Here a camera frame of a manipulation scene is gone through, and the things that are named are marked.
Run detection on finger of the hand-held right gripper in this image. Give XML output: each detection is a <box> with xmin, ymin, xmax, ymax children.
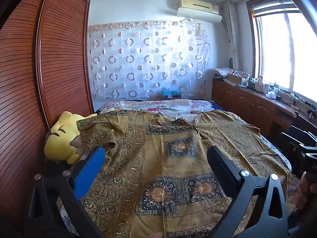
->
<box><xmin>277</xmin><ymin>131</ymin><xmax>310</xmax><ymax>153</ymax></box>
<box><xmin>288</xmin><ymin>125</ymin><xmax>317</xmax><ymax>142</ymax></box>

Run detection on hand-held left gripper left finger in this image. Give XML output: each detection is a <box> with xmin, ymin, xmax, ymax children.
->
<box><xmin>25</xmin><ymin>146</ymin><xmax>107</xmax><ymax>238</ymax></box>

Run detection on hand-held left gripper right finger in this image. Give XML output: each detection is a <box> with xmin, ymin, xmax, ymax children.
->
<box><xmin>207</xmin><ymin>146</ymin><xmax>290</xmax><ymax>238</ymax></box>

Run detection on golden patterned garment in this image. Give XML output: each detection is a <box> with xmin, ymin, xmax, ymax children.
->
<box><xmin>75</xmin><ymin>109</ymin><xmax>291</xmax><ymax>238</ymax></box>

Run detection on person's right hand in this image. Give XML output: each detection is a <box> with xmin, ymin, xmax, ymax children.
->
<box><xmin>288</xmin><ymin>174</ymin><xmax>317</xmax><ymax>211</ymax></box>

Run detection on yellow plush toy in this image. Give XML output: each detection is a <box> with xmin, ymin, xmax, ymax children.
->
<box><xmin>44</xmin><ymin>111</ymin><xmax>98</xmax><ymax>164</ymax></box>

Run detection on long wooden cabinet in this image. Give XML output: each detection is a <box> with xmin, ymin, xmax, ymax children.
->
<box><xmin>212</xmin><ymin>78</ymin><xmax>317</xmax><ymax>142</ymax></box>

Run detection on navy blue bedspread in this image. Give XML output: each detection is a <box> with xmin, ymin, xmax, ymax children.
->
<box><xmin>210</xmin><ymin>100</ymin><xmax>224</xmax><ymax>111</ymax></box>

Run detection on cardboard box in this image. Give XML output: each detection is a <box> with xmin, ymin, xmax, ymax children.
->
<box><xmin>228</xmin><ymin>73</ymin><xmax>244</xmax><ymax>85</ymax></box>

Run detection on floral pink blanket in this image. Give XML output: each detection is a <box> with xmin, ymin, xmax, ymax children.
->
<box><xmin>95</xmin><ymin>99</ymin><xmax>216</xmax><ymax>123</ymax></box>

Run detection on wood-framed window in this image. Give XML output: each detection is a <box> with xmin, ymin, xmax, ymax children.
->
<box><xmin>246</xmin><ymin>0</ymin><xmax>317</xmax><ymax>100</ymax></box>

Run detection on small blue toy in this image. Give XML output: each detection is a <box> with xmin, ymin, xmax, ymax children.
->
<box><xmin>161</xmin><ymin>87</ymin><xmax>181</xmax><ymax>99</ymax></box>

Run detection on floral printed cloth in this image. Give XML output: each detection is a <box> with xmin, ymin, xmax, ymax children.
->
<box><xmin>214</xmin><ymin>67</ymin><xmax>250</xmax><ymax>80</ymax></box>

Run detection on floral window curtain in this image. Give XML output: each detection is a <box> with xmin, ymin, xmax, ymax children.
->
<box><xmin>223</xmin><ymin>1</ymin><xmax>242</xmax><ymax>71</ymax></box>

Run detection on slatted wooden wardrobe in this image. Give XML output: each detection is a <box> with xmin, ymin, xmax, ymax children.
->
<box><xmin>0</xmin><ymin>0</ymin><xmax>99</xmax><ymax>238</ymax></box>

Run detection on sheer circle-pattern curtain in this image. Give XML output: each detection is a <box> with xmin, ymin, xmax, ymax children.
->
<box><xmin>88</xmin><ymin>20</ymin><xmax>211</xmax><ymax>102</ymax></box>

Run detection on white air deflector panel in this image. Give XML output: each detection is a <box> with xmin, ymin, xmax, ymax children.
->
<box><xmin>177</xmin><ymin>7</ymin><xmax>222</xmax><ymax>21</ymax></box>

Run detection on cream wall air conditioner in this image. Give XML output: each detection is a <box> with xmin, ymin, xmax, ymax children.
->
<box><xmin>180</xmin><ymin>0</ymin><xmax>220</xmax><ymax>14</ymax></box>

